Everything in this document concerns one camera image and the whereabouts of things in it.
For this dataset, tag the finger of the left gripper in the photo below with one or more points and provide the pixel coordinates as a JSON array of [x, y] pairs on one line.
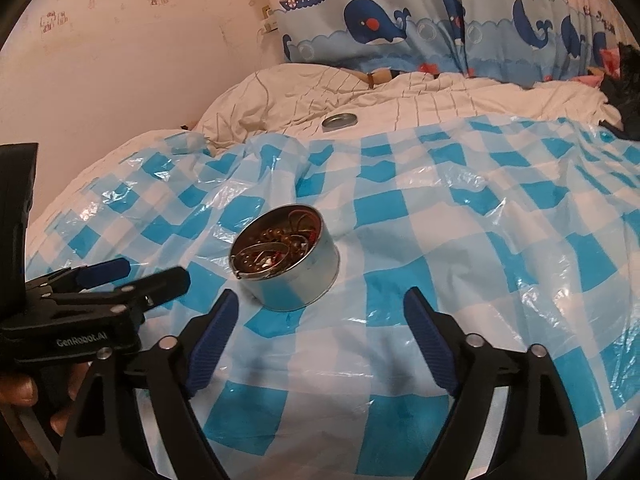
[[142, 295], [83, 277]]

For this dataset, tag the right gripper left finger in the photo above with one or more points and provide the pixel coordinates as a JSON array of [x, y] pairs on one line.
[[105, 437]]

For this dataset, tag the left hand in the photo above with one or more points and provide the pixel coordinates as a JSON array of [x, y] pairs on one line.
[[22, 392]]

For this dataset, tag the round silver metal tin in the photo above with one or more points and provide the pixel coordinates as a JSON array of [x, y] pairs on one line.
[[304, 283]]

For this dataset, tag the blue white checkered plastic sheet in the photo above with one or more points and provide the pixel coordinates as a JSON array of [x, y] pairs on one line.
[[526, 232]]

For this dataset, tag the white grid pattern duvet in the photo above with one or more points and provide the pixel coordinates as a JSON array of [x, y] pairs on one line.
[[294, 99]]

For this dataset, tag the silver tin lid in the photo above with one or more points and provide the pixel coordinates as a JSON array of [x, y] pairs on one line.
[[339, 121]]

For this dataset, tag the black garment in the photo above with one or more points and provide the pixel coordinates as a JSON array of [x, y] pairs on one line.
[[620, 85]]

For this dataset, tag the pink fabric item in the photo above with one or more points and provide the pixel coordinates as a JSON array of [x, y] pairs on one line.
[[602, 67]]

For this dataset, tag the blue whale pattern curtain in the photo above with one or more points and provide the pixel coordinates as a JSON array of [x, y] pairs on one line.
[[519, 41]]

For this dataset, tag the brown strap buckle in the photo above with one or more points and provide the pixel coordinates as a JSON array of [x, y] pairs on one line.
[[373, 79]]

